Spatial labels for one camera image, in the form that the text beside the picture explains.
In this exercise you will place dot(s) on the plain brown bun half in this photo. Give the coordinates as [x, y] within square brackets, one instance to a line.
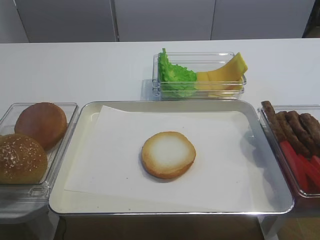
[45, 122]

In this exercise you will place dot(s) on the brown meat patties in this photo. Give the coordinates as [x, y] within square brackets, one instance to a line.
[302, 131]

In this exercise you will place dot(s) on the metal baking tray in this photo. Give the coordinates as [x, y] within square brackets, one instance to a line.
[63, 201]

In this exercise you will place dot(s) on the sesame top bun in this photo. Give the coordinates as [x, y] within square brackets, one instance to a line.
[22, 160]

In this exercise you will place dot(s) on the white parchment paper sheet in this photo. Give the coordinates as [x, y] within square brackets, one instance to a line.
[226, 175]

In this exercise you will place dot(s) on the bottom bun half on tray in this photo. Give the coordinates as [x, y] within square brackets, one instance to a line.
[167, 155]

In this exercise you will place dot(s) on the clear patty tomato container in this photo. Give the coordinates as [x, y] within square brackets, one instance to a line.
[314, 110]

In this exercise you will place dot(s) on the green lettuce pile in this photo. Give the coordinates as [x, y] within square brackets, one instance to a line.
[176, 81]

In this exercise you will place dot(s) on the yellow cheese slices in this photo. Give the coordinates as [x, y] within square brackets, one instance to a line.
[226, 81]

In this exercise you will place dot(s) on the red tomato slices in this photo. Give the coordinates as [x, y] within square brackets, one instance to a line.
[306, 173]

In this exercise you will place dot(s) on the clear lettuce cheese container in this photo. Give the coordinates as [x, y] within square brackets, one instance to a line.
[197, 62]

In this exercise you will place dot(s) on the clear bun container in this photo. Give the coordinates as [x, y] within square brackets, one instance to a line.
[38, 191]

